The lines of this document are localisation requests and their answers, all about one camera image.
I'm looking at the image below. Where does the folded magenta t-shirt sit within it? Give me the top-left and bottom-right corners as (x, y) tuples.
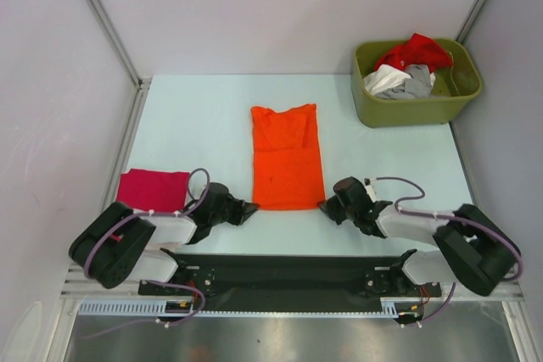
(115, 169), (189, 213)

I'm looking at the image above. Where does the white slotted cable duct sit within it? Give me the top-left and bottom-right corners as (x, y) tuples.
(77, 299), (422, 319)

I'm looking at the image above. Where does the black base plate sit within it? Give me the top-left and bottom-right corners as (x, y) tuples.
(138, 254), (441, 311)

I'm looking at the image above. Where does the left aluminium corner post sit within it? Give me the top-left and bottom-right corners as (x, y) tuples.
(85, 0), (143, 89)

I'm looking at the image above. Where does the aluminium frame rail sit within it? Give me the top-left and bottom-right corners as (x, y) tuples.
(60, 265), (523, 302)

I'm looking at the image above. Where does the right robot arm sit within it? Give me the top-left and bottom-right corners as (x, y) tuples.
(318, 177), (523, 297)

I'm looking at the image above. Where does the grey t-shirt in bin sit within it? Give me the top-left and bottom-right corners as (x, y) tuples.
(376, 64), (435, 100)

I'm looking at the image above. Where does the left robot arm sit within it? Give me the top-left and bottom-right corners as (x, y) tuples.
(69, 182), (260, 294)

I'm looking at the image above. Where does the olive green plastic bin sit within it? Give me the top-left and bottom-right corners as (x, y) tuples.
(351, 33), (483, 128)

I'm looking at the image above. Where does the white t-shirt in bin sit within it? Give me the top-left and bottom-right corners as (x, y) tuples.
(362, 64), (411, 96)

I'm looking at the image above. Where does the orange t-shirt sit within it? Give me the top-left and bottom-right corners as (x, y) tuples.
(250, 103), (325, 211)

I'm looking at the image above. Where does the red t-shirt in bin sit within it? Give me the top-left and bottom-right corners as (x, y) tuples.
(374, 33), (453, 73)

